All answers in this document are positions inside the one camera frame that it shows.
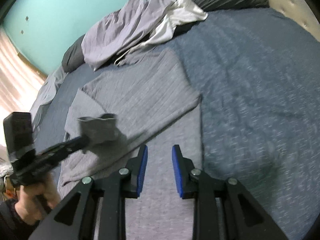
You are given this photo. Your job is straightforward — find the grey sweatshirt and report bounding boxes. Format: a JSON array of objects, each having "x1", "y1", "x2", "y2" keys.
[{"x1": 58, "y1": 48, "x2": 201, "y2": 239}]

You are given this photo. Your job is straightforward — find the person's left forearm black sleeve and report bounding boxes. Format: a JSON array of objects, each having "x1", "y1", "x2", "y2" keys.
[{"x1": 0, "y1": 199, "x2": 39, "y2": 240}]

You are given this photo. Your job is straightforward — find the person's left hand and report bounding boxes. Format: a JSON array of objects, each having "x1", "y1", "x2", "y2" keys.
[{"x1": 15, "y1": 173, "x2": 61, "y2": 225}]

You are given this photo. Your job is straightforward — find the light grey blanket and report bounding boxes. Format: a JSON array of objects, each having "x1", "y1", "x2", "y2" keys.
[{"x1": 30, "y1": 66, "x2": 67, "y2": 131}]

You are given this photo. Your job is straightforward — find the beige curtain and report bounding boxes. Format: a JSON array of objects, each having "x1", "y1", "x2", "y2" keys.
[{"x1": 0, "y1": 27, "x2": 47, "y2": 151}]

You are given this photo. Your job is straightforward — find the light lilac-grey garment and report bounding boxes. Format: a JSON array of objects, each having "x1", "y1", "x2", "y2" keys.
[{"x1": 81, "y1": 0, "x2": 174, "y2": 70}]

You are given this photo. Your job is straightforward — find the dark blue bed sheet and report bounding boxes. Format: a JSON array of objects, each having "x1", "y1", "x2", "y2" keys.
[{"x1": 35, "y1": 8, "x2": 319, "y2": 239}]

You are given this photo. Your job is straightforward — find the white garment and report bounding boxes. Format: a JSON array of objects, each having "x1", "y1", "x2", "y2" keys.
[{"x1": 136, "y1": 0, "x2": 208, "y2": 48}]

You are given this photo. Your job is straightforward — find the cream tufted headboard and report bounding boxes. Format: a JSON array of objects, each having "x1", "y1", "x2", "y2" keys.
[{"x1": 268, "y1": 0, "x2": 319, "y2": 40}]

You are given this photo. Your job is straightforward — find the wooden window frame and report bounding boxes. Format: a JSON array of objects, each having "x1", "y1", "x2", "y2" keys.
[{"x1": 17, "y1": 52, "x2": 48, "y2": 81}]

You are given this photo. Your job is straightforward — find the grey hoodie with drawstring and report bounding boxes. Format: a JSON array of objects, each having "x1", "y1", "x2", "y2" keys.
[{"x1": 114, "y1": 47, "x2": 152, "y2": 67}]

